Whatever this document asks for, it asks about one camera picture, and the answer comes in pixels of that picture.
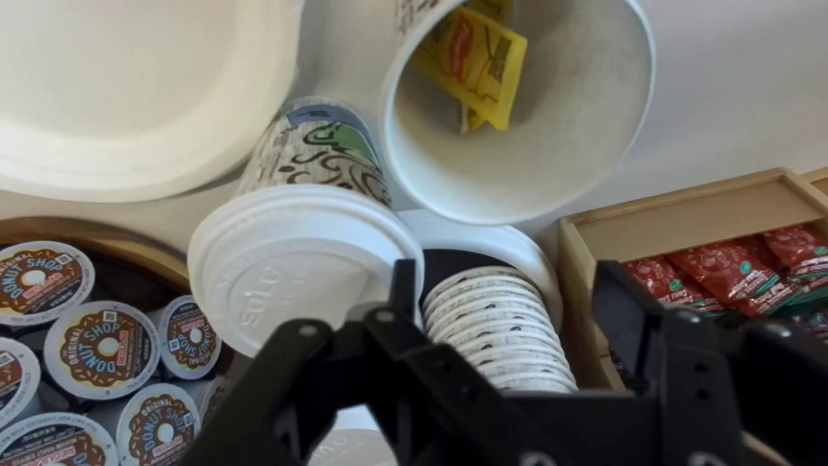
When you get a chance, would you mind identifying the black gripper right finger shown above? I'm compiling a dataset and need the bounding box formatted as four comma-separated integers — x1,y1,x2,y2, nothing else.
591,260,683,389

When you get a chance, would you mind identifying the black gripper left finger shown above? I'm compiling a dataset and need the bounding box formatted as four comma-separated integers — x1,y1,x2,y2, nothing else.
388,256,419,327

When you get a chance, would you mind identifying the yellow sachet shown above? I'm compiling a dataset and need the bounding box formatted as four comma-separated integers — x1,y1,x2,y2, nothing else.
413,5,530,136
454,0,515,138

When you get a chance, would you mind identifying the stack of white cup lids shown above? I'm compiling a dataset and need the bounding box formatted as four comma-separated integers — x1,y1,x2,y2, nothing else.
396,208,566,331

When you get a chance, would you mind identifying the red ketchup sachets pile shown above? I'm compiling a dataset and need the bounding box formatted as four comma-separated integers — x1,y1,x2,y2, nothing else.
621,222,828,323

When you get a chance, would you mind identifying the patterned cup with white lid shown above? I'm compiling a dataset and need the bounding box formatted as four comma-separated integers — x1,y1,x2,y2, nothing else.
187,97,427,361

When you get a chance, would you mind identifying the open patterned paper cup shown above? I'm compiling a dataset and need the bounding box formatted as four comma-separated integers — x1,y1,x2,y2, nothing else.
378,0,657,229

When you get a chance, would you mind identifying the white paper plate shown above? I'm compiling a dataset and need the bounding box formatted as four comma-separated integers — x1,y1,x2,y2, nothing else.
0,0,306,204

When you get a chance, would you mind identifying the tall stack of paper cups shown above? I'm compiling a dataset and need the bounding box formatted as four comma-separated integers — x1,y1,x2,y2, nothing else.
419,250,582,397

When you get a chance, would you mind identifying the wooden condiment organizer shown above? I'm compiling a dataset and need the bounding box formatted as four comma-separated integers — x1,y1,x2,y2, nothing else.
554,167,828,466

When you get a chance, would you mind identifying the brown label coffee pod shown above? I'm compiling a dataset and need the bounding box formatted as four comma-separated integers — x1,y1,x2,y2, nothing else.
0,334,44,431
156,294,226,383
0,239,98,330
114,380,206,466
0,409,121,466
41,297,164,405

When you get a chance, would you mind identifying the patterned coffee pod holder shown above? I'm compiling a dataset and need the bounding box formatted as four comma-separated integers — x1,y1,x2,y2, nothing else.
0,216,253,466

